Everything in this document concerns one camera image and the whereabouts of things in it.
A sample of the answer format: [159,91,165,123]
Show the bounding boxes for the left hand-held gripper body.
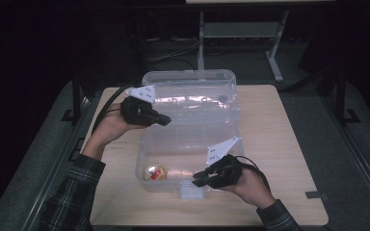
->
[120,84,157,127]

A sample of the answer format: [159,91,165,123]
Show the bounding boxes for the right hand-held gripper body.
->
[205,136,244,190]

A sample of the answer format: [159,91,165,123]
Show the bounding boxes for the clear plastic storage box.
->
[134,68,246,200]

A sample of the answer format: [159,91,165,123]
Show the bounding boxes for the person's left hand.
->
[92,103,148,146]

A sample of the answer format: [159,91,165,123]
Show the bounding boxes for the person's right hand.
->
[220,166,278,210]

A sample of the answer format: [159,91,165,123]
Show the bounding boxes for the grey tape strip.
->
[304,191,330,200]

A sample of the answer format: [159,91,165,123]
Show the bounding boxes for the grey metal stand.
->
[197,9,290,83]

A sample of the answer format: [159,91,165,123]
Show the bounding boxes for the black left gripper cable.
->
[91,84,139,134]

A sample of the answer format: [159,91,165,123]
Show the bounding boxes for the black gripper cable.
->
[91,84,139,134]
[235,155,273,193]

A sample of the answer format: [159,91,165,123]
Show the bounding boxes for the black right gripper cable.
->
[235,155,273,193]

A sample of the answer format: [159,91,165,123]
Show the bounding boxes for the black frame post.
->
[61,70,82,123]
[334,65,361,127]

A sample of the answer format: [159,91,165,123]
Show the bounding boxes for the dark floor cables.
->
[145,37,200,70]

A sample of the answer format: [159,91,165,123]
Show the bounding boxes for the metal side rail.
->
[322,95,370,223]
[20,95,93,231]

